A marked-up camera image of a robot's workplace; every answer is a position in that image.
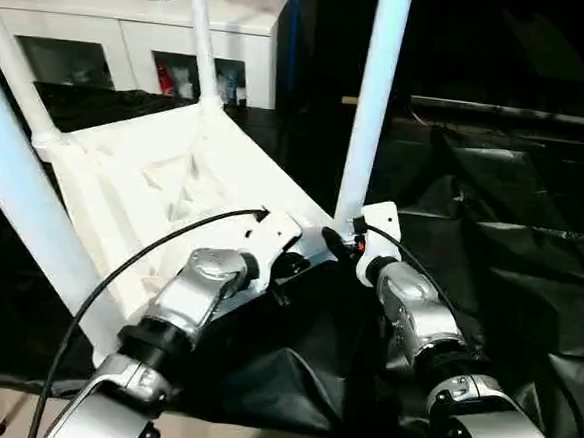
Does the white sideboard with glass doors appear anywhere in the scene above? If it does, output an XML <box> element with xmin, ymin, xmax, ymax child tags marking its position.
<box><xmin>0</xmin><ymin>0</ymin><xmax>293</xmax><ymax>114</ymax></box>

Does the white plastic table top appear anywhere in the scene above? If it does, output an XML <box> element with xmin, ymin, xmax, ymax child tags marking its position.
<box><xmin>19</xmin><ymin>89</ymin><xmax>353</xmax><ymax>383</ymax></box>

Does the white plastic table leg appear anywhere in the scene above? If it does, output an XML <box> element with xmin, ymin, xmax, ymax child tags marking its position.
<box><xmin>331</xmin><ymin>0</ymin><xmax>417</xmax><ymax>238</ymax></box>
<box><xmin>0</xmin><ymin>53</ymin><xmax>148</xmax><ymax>341</ymax></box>
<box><xmin>0</xmin><ymin>0</ymin><xmax>75</xmax><ymax>154</ymax></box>
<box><xmin>177</xmin><ymin>0</ymin><xmax>232</xmax><ymax>113</ymax></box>

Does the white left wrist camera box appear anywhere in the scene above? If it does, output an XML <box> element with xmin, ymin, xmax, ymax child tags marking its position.
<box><xmin>235</xmin><ymin>209</ymin><xmax>305</xmax><ymax>296</ymax></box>

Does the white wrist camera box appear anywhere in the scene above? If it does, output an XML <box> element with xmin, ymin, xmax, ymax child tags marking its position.
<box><xmin>235</xmin><ymin>209</ymin><xmax>305</xmax><ymax>296</ymax></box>
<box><xmin>347</xmin><ymin>198</ymin><xmax>406</xmax><ymax>290</ymax></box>

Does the black work mat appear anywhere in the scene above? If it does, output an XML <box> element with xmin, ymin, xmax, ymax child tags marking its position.
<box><xmin>0</xmin><ymin>76</ymin><xmax>584</xmax><ymax>438</ymax></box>

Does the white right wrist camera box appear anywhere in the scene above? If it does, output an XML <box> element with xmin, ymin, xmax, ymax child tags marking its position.
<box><xmin>347</xmin><ymin>198</ymin><xmax>406</xmax><ymax>290</ymax></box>

